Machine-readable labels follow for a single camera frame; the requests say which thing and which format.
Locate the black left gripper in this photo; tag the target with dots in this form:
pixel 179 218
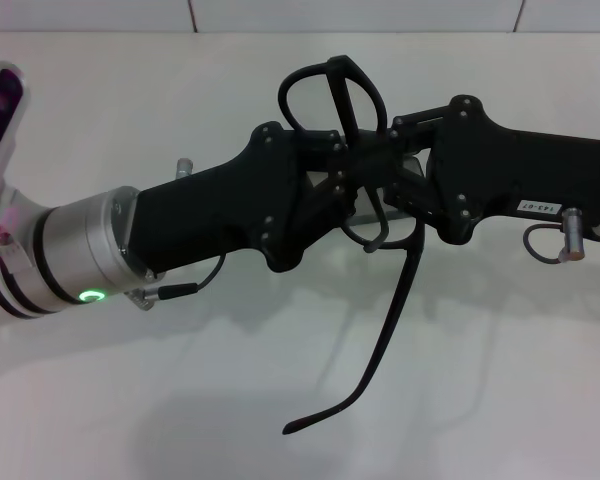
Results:
pixel 215 215

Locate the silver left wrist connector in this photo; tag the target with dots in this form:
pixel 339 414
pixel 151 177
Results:
pixel 183 167

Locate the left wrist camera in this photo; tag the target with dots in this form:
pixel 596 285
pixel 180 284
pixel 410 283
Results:
pixel 0 125

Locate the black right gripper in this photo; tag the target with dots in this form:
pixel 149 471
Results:
pixel 520 175

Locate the black glasses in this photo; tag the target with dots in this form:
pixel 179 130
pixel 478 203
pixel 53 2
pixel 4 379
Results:
pixel 405 290

